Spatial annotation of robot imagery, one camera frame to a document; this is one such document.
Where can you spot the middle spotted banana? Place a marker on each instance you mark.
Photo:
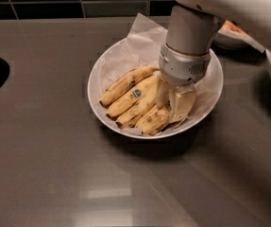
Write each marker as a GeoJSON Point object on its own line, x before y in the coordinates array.
{"type": "Point", "coordinates": [129, 118]}

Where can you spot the top left spotted banana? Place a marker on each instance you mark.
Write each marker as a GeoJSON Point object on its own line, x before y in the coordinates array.
{"type": "Point", "coordinates": [125, 83]}

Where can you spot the pile of small orange fruits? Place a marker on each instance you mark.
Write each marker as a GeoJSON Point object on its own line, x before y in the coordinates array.
{"type": "Point", "coordinates": [232, 27]}

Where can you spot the white paper under oranges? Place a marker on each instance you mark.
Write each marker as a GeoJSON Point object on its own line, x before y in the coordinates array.
{"type": "Point", "coordinates": [245, 37]}

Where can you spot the white bowl with oranges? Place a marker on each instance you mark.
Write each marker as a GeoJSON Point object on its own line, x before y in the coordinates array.
{"type": "Point", "coordinates": [229, 43]}

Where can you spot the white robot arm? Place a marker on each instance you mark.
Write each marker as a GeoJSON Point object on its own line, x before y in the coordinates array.
{"type": "Point", "coordinates": [194, 23]}

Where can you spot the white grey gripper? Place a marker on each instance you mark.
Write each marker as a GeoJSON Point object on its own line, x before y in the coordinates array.
{"type": "Point", "coordinates": [182, 67]}

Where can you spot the white paper liner in bowl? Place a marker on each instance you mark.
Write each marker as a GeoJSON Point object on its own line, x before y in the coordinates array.
{"type": "Point", "coordinates": [143, 45]}

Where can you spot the spotted banana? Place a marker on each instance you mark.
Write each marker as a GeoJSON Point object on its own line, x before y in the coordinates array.
{"type": "Point", "coordinates": [129, 118]}
{"type": "Point", "coordinates": [156, 121]}
{"type": "Point", "coordinates": [125, 83]}

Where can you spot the rightmost spotted banana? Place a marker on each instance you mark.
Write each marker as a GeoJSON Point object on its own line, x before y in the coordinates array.
{"type": "Point", "coordinates": [156, 121]}

